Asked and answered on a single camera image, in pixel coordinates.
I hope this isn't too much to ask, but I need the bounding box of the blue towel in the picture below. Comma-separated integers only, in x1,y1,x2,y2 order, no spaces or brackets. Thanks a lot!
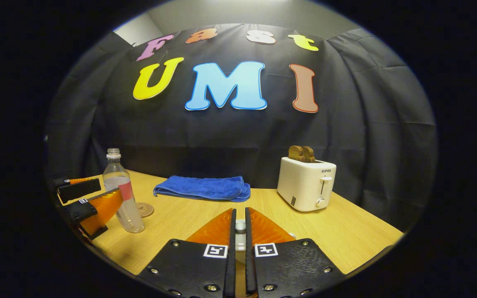
152,175,251,203

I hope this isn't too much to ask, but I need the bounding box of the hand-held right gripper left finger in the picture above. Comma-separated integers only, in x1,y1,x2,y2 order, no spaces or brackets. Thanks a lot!
137,208,238,298

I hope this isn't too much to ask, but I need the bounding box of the round wooden coaster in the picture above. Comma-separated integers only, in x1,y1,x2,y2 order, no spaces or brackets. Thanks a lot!
136,202,155,219

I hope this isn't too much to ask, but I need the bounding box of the blue-patterned teacup lid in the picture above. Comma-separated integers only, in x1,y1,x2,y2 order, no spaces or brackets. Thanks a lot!
235,221,248,265

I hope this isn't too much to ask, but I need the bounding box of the clear plastic water bottle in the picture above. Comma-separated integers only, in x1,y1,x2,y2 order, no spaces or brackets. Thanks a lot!
102,148,146,234

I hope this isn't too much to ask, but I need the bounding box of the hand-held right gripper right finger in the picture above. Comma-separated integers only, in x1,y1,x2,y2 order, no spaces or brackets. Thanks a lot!
245,207,347,298

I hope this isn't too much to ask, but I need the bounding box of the black backdrop cloth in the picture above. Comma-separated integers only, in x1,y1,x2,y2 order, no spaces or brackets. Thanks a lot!
44,23,438,232

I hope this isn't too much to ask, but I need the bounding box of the white toaster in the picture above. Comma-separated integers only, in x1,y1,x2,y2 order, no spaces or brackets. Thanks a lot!
277,156,337,213

